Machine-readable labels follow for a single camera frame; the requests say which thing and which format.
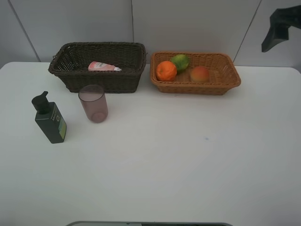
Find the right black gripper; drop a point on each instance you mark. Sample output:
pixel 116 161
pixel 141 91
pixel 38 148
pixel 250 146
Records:
pixel 280 21

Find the dark green pump bottle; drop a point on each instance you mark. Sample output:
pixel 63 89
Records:
pixel 49 119

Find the orange tangerine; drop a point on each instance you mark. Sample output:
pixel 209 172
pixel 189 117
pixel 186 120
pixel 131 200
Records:
pixel 166 71

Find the translucent purple plastic cup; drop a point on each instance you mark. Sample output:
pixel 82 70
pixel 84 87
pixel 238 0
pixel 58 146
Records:
pixel 93 100

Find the light orange wicker basket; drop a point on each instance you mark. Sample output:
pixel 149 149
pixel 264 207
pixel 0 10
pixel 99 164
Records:
pixel 223 75

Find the green lime fruit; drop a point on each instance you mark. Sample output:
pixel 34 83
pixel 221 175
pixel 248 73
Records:
pixel 181 61

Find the dark brown wicker basket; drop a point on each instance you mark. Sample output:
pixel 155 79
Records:
pixel 116 66

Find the red yellow peach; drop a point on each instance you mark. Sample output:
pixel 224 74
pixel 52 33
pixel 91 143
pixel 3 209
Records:
pixel 199 74

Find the pink lotion bottle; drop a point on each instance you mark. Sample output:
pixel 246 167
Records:
pixel 98 66

